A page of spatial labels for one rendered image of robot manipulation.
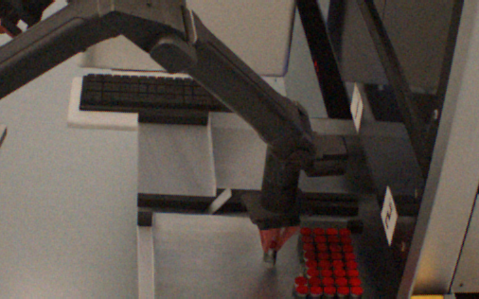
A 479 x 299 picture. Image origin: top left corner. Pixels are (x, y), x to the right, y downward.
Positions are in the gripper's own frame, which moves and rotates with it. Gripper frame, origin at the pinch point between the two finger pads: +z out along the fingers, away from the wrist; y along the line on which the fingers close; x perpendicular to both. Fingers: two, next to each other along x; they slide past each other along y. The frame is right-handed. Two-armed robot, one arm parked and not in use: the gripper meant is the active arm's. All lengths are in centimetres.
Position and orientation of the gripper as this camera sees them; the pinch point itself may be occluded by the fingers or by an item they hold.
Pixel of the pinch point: (271, 246)
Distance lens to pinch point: 183.8
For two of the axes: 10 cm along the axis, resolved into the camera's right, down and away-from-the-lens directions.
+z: -1.0, 8.3, 5.6
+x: -3.2, -5.5, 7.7
